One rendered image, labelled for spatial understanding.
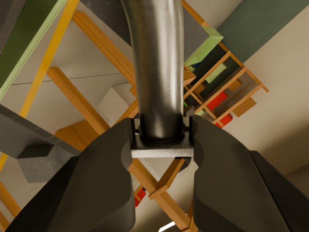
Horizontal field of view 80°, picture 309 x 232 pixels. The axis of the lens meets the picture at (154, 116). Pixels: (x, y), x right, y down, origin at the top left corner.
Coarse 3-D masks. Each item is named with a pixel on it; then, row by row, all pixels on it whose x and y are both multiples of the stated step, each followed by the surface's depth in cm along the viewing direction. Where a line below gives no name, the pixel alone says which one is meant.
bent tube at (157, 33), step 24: (120, 0) 9; (144, 0) 8; (168, 0) 9; (144, 24) 9; (168, 24) 9; (144, 48) 9; (168, 48) 9; (144, 72) 10; (168, 72) 10; (144, 96) 11; (168, 96) 11; (144, 120) 12; (168, 120) 11; (144, 144) 12; (168, 144) 12; (192, 144) 12
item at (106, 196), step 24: (96, 144) 10; (120, 144) 10; (96, 168) 8; (120, 168) 8; (72, 192) 7; (96, 192) 7; (120, 192) 7; (72, 216) 6; (96, 216) 6; (120, 216) 7
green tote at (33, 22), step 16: (32, 0) 24; (48, 0) 24; (64, 0) 24; (32, 16) 25; (48, 16) 24; (16, 32) 26; (32, 32) 25; (16, 48) 26; (32, 48) 26; (0, 64) 27; (16, 64) 26; (0, 80) 27; (0, 96) 29
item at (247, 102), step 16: (224, 48) 488; (192, 64) 554; (224, 64) 533; (240, 64) 483; (208, 80) 531; (256, 80) 477; (224, 96) 526; (208, 112) 550; (224, 112) 528; (240, 112) 519
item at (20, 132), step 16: (0, 112) 18; (0, 128) 19; (16, 128) 19; (32, 128) 19; (0, 144) 19; (16, 144) 20; (32, 144) 20; (48, 144) 20; (64, 144) 21; (32, 160) 18; (48, 160) 19; (64, 160) 21; (32, 176) 19; (48, 176) 19
